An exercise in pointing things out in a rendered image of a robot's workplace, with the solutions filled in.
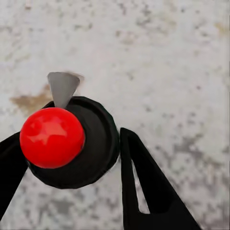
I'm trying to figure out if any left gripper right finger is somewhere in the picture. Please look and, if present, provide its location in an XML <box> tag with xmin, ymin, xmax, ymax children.
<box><xmin>120</xmin><ymin>127</ymin><xmax>201</xmax><ymax>230</ymax></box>

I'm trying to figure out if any insectifuge atomizer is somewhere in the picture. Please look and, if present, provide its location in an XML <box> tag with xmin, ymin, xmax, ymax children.
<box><xmin>20</xmin><ymin>71</ymin><xmax>120</xmax><ymax>189</ymax></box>

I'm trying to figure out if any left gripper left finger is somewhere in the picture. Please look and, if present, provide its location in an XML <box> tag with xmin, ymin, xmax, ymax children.
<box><xmin>0</xmin><ymin>131</ymin><xmax>28</xmax><ymax>221</ymax></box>

